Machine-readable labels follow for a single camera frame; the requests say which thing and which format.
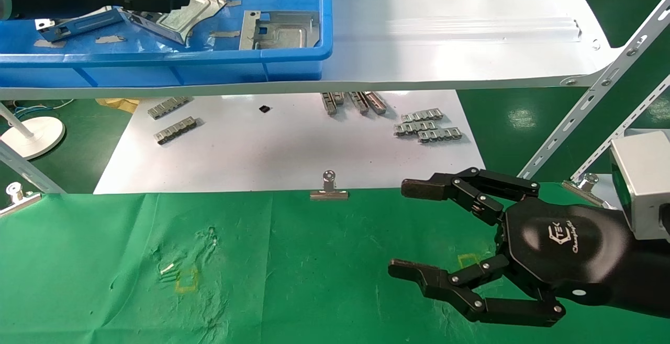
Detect flat sheet metal part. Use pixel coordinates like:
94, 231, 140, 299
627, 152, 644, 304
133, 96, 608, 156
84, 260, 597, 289
239, 10, 321, 51

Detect green cloth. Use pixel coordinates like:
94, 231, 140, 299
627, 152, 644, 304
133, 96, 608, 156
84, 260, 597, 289
0, 182, 670, 344

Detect curved-edge sheet metal part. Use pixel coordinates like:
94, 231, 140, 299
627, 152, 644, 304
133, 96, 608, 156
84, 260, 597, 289
121, 0, 228, 46

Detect white slotted angle bar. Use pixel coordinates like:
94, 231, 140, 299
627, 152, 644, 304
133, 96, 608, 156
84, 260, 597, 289
520, 5, 670, 180
571, 74, 670, 182

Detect white lower board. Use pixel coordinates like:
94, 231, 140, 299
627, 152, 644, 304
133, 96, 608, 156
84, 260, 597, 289
93, 90, 483, 194

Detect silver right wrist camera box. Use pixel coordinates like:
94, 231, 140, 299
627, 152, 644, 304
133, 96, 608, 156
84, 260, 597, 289
609, 130, 670, 243

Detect white shelf board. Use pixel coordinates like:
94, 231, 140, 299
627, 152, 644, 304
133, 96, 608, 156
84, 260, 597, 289
0, 0, 624, 101

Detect folded sheet metal bracket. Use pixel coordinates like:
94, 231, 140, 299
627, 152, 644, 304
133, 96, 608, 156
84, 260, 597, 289
35, 7, 125, 42

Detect blue plastic bin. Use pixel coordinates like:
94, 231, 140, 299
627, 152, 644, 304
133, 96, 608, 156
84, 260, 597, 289
0, 0, 334, 89

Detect white lamp stand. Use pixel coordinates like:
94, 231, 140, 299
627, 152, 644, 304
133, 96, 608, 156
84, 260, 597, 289
0, 102, 66, 160

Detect silver frame bar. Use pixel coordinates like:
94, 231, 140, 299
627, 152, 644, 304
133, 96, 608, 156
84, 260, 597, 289
0, 140, 67, 194

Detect thin blue white cables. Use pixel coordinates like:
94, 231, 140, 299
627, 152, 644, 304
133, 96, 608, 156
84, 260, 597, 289
0, 99, 77, 117

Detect yellow crumpled tape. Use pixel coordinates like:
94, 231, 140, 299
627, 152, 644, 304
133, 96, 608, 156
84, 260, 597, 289
96, 98, 141, 114

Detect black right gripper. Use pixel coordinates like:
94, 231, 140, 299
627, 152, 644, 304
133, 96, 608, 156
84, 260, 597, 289
387, 167, 634, 328

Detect silver binder clip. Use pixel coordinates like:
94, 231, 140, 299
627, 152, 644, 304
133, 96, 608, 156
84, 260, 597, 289
0, 182, 43, 218
562, 173, 609, 209
310, 170, 350, 201

